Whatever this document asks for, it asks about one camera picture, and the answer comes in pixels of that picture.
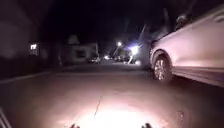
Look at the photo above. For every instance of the vehicle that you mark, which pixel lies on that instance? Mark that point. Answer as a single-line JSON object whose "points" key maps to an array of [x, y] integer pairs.
{"points": [[94, 60]]}

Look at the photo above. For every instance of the grey asphalt road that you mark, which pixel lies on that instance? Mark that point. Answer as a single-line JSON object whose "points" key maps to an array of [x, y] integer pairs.
{"points": [[110, 86]]}

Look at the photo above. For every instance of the pale house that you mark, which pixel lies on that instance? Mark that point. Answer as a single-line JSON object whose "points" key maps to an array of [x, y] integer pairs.
{"points": [[78, 51]]}

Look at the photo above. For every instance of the robot's own part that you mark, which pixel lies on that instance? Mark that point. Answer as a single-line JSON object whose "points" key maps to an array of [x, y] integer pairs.
{"points": [[74, 126], [146, 126]]}

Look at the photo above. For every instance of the pale kerb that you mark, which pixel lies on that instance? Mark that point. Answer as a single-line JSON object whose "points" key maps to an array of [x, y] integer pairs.
{"points": [[30, 75]]}

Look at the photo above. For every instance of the white car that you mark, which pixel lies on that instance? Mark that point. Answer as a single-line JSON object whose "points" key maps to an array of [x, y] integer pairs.
{"points": [[196, 46]]}

